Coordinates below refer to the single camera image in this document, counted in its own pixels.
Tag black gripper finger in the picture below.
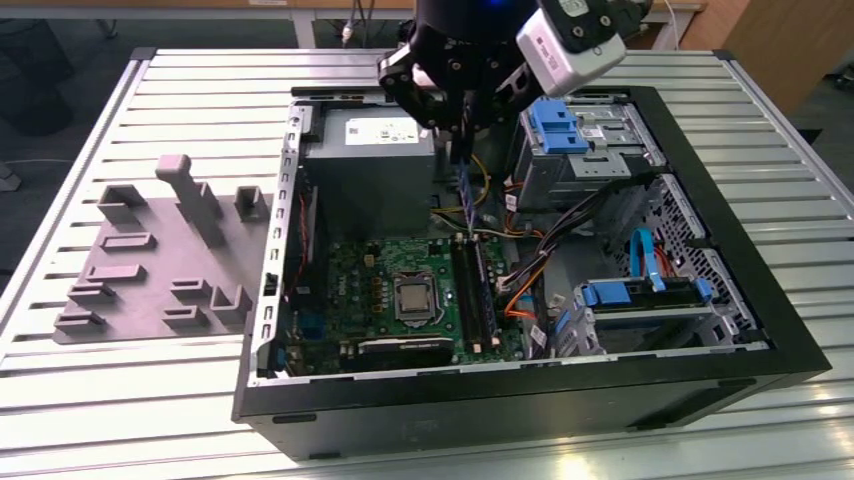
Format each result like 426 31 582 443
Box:
376 42 466 134
466 64 543 134

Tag RAM stick with blue board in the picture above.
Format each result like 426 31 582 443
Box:
457 127 483 236

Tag installed RAM stick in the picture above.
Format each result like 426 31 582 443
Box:
474 238 502 347

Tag blue drive carrier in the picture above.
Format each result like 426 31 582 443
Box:
525 99 590 155

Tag silver drive cage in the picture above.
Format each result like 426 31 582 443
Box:
513 92 669 211

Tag grey power supply unit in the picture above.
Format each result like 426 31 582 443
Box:
303 107 439 241

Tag wooden desk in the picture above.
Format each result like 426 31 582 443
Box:
0 0 709 51

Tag CPU socket with metal cover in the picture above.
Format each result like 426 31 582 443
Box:
388 269 447 325

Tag green motherboard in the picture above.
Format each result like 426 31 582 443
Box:
286 234 529 374

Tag hard disk in blue carrier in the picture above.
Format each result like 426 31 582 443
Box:
577 278 713 314

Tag brown wooden cabinet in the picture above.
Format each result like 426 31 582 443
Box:
679 0 854 116

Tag black graphics card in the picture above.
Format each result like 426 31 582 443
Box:
339 333 455 372

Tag grey parts rack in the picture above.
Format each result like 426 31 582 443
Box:
52 154 279 346

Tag black PC case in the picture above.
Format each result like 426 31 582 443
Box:
230 84 835 461

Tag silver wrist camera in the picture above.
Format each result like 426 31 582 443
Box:
514 0 629 99

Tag hanging cable with white plug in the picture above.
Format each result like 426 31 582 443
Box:
339 0 382 49

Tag yellow power wires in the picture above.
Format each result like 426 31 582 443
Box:
430 152 494 216

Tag black cable bundle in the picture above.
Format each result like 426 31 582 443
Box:
533 172 659 261

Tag multicolour wire bundle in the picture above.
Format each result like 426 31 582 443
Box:
497 249 555 294

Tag blue SATA cable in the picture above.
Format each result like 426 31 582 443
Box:
630 227 669 294

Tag orange SATA cable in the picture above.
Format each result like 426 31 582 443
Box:
503 292 537 320

